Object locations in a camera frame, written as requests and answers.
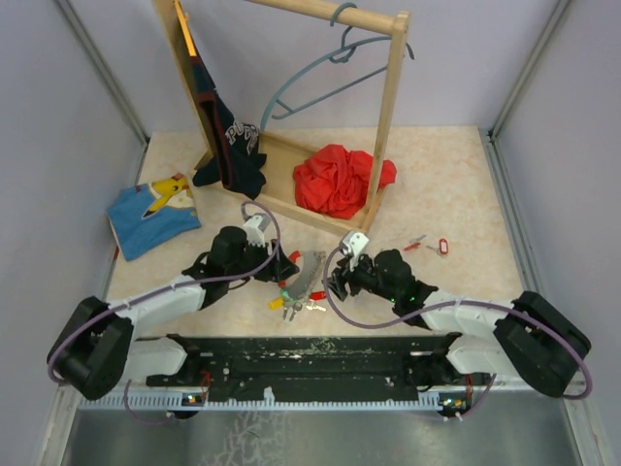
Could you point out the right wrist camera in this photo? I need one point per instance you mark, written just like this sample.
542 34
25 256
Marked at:
352 246

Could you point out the grey key organiser plate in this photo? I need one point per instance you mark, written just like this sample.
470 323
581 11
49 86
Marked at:
312 263

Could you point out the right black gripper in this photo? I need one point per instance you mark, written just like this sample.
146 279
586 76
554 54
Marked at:
343 275

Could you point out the red crumpled cloth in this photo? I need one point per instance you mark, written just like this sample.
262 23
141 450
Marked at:
333 182

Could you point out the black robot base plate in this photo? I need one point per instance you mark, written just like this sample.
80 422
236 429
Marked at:
318 369

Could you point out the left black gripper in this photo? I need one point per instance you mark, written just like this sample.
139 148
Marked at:
280 268

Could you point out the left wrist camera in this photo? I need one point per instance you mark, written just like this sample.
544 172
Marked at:
255 227

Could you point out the blue Pikachu shirt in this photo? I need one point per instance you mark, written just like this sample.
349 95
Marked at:
147 215

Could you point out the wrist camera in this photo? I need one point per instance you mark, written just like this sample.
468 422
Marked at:
255 227
352 246

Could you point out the teal plastic hanger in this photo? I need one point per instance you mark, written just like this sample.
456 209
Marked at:
310 73

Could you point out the key with red handle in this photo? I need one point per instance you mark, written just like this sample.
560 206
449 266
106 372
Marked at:
415 243

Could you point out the wooden clothes rack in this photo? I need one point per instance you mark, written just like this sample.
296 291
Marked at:
283 153

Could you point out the key with red tag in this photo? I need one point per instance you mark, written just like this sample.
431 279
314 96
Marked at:
314 301
441 249

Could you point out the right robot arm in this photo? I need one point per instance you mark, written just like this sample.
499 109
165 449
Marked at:
526 337

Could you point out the navy blue shirt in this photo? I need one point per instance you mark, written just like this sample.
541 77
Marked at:
236 160

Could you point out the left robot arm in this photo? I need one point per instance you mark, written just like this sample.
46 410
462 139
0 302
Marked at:
104 343

